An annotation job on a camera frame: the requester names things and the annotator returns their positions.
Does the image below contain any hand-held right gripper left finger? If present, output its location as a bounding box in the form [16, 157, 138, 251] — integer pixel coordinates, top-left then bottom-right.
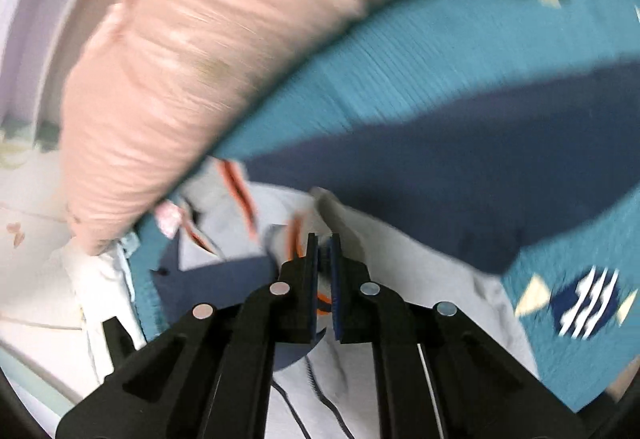
[56, 233, 321, 439]

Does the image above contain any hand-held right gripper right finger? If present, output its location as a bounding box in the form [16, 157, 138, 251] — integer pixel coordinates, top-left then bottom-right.
[329, 234, 589, 439]

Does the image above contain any grey garment with orange trim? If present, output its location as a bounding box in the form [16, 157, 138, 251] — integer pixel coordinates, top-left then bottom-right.
[150, 159, 541, 439]

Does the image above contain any white bed sheet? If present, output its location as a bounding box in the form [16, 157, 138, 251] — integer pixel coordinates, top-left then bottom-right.
[50, 241, 147, 400]

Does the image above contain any teal printed blanket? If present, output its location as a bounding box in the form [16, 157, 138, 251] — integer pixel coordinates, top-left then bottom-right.
[132, 0, 640, 415]

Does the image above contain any pink pillow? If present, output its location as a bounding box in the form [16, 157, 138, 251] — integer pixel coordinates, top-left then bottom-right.
[60, 0, 531, 256]

